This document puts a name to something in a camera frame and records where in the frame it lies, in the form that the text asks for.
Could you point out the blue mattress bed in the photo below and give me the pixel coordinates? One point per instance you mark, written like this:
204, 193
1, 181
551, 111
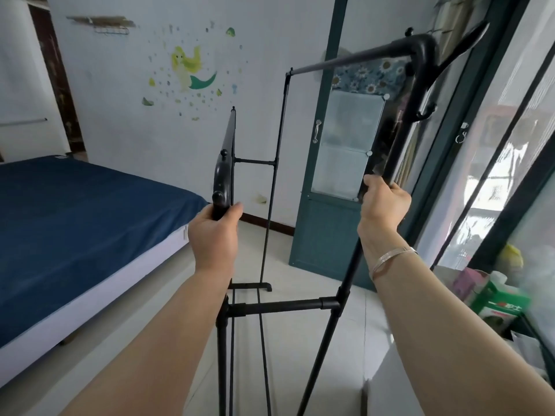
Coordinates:
73, 238

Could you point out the person's left thumb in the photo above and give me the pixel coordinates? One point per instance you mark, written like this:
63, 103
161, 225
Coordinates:
232, 214

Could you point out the green sliding window frame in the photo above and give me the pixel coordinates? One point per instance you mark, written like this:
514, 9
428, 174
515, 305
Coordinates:
490, 138

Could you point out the dark wooden door frame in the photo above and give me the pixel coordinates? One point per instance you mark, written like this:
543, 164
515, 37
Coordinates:
56, 77

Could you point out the green and white box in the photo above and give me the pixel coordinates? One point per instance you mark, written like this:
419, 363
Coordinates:
498, 305

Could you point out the wall mounted hook rail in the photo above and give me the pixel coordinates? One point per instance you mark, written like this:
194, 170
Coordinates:
104, 23

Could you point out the mermaid wall sticker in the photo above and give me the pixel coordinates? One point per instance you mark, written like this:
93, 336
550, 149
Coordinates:
184, 73

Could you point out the person's right thumb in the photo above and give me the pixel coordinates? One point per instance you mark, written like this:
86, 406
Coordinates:
370, 188

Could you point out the yellow plastic bag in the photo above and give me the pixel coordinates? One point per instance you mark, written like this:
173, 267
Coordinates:
510, 257

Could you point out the pink box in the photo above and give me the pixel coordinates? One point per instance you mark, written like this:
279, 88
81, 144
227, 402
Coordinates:
466, 283

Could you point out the person's right forearm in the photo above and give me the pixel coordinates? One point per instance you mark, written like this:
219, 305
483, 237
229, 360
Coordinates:
455, 342

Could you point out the black metal clothes rack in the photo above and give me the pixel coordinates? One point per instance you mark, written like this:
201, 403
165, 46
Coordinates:
269, 220

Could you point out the green framed door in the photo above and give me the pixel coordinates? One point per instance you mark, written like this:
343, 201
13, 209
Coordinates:
342, 160

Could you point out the person's right hand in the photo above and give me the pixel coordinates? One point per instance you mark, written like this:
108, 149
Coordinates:
381, 212

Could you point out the person's left hand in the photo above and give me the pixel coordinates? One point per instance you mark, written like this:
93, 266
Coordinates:
213, 244

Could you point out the floral fabric curtain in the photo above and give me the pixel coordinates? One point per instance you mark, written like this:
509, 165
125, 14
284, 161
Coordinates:
368, 75

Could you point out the person's left forearm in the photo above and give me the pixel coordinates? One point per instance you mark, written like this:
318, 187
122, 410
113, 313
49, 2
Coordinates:
143, 346

